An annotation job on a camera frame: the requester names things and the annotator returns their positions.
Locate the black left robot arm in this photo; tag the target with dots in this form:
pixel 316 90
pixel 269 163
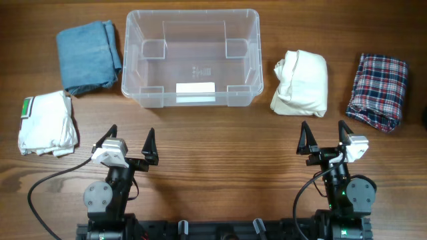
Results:
pixel 106 200

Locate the white label on container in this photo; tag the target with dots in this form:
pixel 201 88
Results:
pixel 195 92

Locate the folded blue denim jeans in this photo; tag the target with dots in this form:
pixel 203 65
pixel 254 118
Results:
pixel 88 57

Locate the plaid shirt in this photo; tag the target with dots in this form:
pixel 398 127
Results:
pixel 378 91

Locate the clear plastic storage container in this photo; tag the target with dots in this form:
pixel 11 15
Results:
pixel 166 47

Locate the folded white t-shirt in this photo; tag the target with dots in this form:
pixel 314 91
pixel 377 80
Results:
pixel 46 125

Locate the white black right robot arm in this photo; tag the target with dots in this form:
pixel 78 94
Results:
pixel 350 197

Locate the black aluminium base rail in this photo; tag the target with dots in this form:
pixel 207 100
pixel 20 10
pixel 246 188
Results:
pixel 256 229

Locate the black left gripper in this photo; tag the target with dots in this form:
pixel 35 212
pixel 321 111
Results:
pixel 150 151

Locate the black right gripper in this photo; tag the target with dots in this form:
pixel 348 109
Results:
pixel 324 154

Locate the cream cloth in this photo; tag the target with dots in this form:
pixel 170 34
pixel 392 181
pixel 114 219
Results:
pixel 303 87

